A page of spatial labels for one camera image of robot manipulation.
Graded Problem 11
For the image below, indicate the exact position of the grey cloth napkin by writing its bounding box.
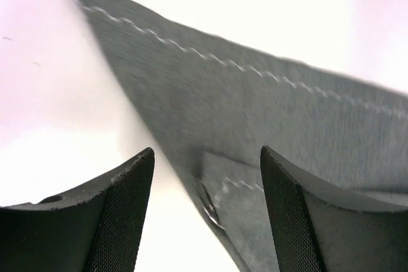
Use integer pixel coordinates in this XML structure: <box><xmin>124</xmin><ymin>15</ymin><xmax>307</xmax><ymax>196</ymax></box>
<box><xmin>76</xmin><ymin>0</ymin><xmax>407</xmax><ymax>271</ymax></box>

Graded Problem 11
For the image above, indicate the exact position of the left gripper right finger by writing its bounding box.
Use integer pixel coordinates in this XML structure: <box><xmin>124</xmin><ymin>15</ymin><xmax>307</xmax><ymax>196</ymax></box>
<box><xmin>260</xmin><ymin>146</ymin><xmax>407</xmax><ymax>271</ymax></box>

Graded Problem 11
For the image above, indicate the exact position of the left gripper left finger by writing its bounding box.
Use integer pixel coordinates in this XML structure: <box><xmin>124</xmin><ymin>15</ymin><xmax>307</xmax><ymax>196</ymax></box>
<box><xmin>1</xmin><ymin>148</ymin><xmax>155</xmax><ymax>271</ymax></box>

